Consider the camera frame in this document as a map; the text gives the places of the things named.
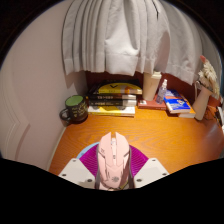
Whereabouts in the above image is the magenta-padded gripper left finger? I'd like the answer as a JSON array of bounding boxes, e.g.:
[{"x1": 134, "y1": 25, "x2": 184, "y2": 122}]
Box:
[{"x1": 58, "y1": 143, "x2": 101, "y2": 190}]

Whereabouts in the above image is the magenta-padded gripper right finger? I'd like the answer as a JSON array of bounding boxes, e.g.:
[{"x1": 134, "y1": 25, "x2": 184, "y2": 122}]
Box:
[{"x1": 128, "y1": 144, "x2": 170, "y2": 189}]

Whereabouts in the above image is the pink computer mouse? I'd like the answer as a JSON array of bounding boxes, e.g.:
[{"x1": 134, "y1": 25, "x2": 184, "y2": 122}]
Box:
[{"x1": 94, "y1": 131, "x2": 132, "y2": 192}]

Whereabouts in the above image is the dark green mug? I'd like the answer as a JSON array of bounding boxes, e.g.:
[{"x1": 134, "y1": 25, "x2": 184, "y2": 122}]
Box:
[{"x1": 59, "y1": 94, "x2": 89, "y2": 126}]

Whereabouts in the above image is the red-brown flat book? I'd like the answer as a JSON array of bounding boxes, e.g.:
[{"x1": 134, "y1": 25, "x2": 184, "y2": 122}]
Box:
[{"x1": 137, "y1": 96, "x2": 168, "y2": 111}]

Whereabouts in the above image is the orange book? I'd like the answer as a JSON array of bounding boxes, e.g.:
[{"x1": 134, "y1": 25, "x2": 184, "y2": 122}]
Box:
[{"x1": 178, "y1": 96, "x2": 197, "y2": 119}]

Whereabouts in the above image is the white and yellow book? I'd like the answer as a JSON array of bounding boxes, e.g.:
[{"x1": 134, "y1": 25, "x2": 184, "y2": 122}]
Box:
[{"x1": 87, "y1": 105, "x2": 137, "y2": 118}]

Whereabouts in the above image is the blue book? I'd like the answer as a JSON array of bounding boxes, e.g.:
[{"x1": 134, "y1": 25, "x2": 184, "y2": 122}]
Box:
[{"x1": 163, "y1": 89, "x2": 192, "y2": 115}]

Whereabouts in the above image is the small clear spray bottle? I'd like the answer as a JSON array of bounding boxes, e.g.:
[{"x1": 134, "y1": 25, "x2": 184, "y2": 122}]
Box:
[{"x1": 155, "y1": 78, "x2": 169, "y2": 105}]

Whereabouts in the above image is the white ceramic vase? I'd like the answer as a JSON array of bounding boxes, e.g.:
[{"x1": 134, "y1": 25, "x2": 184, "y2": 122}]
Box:
[{"x1": 192, "y1": 85, "x2": 214, "y2": 122}]

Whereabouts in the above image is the cream tumbler with lid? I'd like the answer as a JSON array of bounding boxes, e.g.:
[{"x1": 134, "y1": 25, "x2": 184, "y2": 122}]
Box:
[{"x1": 142, "y1": 70, "x2": 163, "y2": 102}]

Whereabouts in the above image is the white pleated curtain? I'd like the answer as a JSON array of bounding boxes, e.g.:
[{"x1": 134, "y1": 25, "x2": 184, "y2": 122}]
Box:
[{"x1": 61, "y1": 0, "x2": 214, "y2": 86}]

